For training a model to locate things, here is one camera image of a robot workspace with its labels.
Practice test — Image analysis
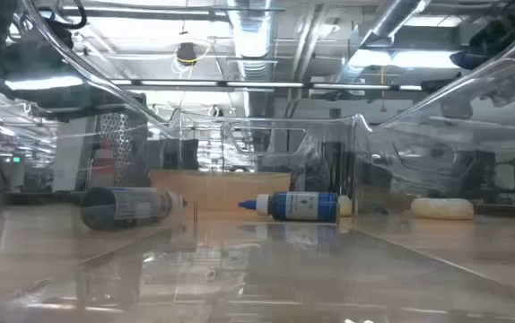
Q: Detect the teal metal box grater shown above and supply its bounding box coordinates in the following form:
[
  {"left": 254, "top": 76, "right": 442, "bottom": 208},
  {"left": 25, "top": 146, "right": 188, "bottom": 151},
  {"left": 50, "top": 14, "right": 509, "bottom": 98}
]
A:
[{"left": 98, "top": 111, "right": 151, "bottom": 188}]

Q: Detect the slanted silver ventilation duct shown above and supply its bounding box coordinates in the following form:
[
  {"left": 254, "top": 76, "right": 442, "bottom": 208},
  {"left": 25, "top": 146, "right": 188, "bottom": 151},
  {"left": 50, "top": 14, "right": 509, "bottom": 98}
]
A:
[{"left": 359, "top": 0, "right": 432, "bottom": 49}]

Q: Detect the black background equipment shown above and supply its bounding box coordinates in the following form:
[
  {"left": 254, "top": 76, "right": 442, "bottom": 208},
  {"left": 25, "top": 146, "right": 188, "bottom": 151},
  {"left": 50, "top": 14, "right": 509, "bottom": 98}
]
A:
[{"left": 457, "top": 150, "right": 515, "bottom": 204}]

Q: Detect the white frosted toy donut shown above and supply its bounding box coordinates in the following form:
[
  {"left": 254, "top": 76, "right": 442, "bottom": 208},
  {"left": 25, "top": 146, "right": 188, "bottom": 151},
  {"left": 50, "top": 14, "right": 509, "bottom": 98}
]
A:
[{"left": 409, "top": 196, "right": 476, "bottom": 222}]

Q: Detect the LED light bar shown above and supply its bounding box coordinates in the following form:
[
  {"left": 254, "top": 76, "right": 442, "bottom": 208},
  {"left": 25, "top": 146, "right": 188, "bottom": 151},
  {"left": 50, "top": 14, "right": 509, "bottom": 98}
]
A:
[{"left": 109, "top": 78, "right": 423, "bottom": 93}]

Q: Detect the clear plastic bin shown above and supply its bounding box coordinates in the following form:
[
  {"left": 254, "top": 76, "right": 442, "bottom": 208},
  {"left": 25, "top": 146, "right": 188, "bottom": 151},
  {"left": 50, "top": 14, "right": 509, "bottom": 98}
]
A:
[{"left": 0, "top": 0, "right": 515, "bottom": 323}]

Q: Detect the black ceiling device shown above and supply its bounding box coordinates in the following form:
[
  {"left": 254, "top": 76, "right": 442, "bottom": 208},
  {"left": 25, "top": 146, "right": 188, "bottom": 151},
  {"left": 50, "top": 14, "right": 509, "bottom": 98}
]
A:
[{"left": 175, "top": 41, "right": 199, "bottom": 67}]

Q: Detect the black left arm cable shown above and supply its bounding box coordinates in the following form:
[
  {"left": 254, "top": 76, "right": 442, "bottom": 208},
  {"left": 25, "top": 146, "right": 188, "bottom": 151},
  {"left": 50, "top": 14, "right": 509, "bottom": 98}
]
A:
[{"left": 57, "top": 0, "right": 89, "bottom": 31}]

